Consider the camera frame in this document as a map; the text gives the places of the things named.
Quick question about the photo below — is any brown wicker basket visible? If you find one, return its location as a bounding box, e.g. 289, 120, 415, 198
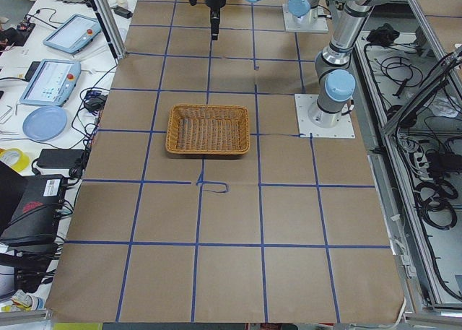
165, 104, 250, 155

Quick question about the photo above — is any lower teach pendant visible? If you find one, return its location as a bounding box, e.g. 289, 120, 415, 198
19, 59, 81, 106

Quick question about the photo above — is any yellow tape roll on desk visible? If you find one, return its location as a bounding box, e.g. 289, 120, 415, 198
0, 148, 30, 173

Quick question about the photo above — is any blue plate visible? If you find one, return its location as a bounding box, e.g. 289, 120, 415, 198
22, 106, 67, 142

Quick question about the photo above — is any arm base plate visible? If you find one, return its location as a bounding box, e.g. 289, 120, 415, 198
295, 94, 355, 139
282, 4, 328, 33

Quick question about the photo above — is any aluminium frame post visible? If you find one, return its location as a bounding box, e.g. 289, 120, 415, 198
89, 0, 126, 60

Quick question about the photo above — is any teach pendant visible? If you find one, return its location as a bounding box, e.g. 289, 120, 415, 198
43, 14, 102, 54
19, 59, 81, 106

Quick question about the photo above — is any black computer box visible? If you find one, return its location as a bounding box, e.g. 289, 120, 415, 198
1, 174, 66, 247

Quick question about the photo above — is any upper teach pendant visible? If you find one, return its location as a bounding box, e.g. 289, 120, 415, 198
43, 14, 102, 54

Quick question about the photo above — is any black power adapter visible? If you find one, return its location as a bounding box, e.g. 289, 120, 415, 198
36, 149, 84, 169

